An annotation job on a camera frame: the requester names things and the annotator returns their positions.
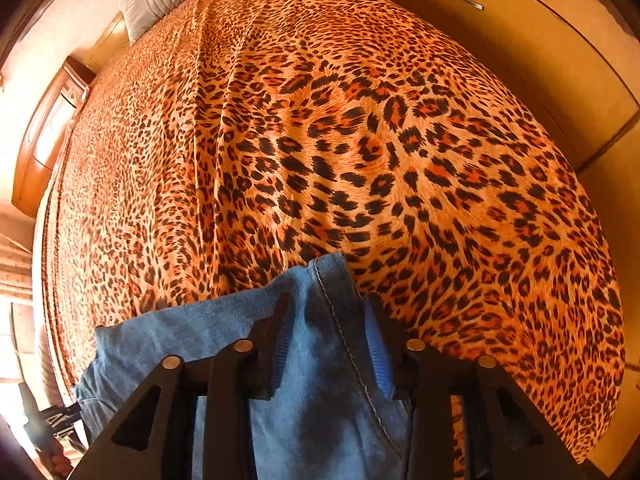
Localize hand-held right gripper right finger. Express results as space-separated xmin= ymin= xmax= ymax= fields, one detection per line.
xmin=362 ymin=294 xmax=591 ymax=480

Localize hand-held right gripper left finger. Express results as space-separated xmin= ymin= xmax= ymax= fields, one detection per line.
xmin=69 ymin=291 xmax=297 ymax=480

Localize blue denim pants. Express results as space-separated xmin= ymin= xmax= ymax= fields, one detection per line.
xmin=75 ymin=251 xmax=468 ymax=480

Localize patterned beige curtain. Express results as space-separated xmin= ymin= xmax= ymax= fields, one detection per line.
xmin=0 ymin=232 xmax=37 ymax=303

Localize leopard print blanket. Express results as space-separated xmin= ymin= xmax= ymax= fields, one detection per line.
xmin=42 ymin=0 xmax=626 ymax=466

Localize carved wooden headboard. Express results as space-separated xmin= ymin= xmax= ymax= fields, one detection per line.
xmin=12 ymin=56 xmax=97 ymax=219

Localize light wooden wardrobe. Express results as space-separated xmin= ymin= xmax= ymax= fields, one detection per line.
xmin=306 ymin=0 xmax=640 ymax=171

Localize plain light wooden headboard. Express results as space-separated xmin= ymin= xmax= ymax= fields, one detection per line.
xmin=87 ymin=10 xmax=132 ymax=74

